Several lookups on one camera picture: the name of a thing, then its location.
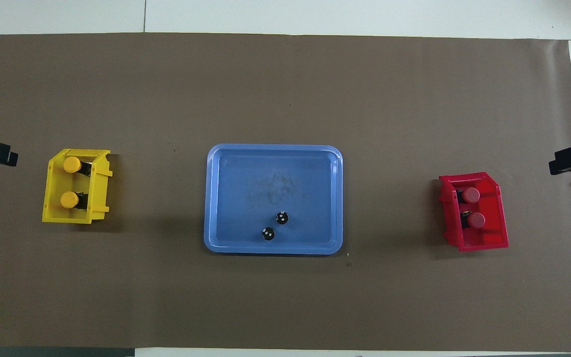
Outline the yellow plastic bin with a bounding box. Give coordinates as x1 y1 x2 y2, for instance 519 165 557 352
42 149 113 225

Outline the blue plastic tray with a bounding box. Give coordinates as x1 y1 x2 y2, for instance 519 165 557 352
204 144 344 255

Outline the yellow push button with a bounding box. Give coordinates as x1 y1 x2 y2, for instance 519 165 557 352
63 157 93 177
60 191 88 210

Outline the red plastic bin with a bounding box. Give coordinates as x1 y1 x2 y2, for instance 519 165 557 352
438 172 509 252

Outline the red push button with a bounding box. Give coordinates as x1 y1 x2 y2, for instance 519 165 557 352
457 187 481 204
460 211 486 229

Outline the brown paper table mat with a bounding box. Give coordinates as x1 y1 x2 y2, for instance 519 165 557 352
0 33 571 352

